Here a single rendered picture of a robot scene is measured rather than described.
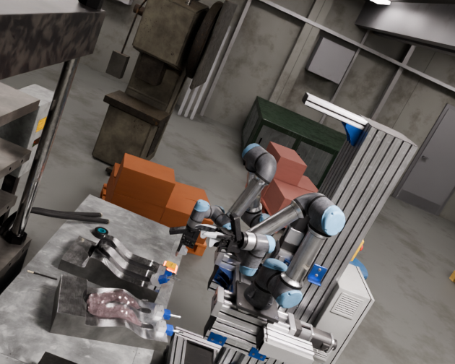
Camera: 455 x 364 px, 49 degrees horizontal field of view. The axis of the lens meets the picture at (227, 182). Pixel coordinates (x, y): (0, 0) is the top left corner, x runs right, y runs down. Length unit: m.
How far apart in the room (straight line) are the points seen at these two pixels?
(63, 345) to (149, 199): 2.50
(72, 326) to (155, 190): 2.44
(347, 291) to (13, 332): 1.57
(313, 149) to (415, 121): 3.24
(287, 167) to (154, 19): 2.49
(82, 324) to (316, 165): 6.36
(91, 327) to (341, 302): 1.26
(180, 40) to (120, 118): 1.11
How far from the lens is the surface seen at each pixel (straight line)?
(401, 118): 10.62
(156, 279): 2.53
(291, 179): 6.59
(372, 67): 10.25
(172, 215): 4.62
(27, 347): 2.17
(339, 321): 2.77
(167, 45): 5.57
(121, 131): 5.81
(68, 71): 2.35
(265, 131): 7.89
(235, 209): 2.64
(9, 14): 1.51
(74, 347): 2.22
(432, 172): 11.14
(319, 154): 8.10
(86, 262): 2.58
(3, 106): 2.20
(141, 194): 4.49
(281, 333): 2.56
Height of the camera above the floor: 2.28
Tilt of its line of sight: 19 degrees down
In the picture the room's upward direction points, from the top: 25 degrees clockwise
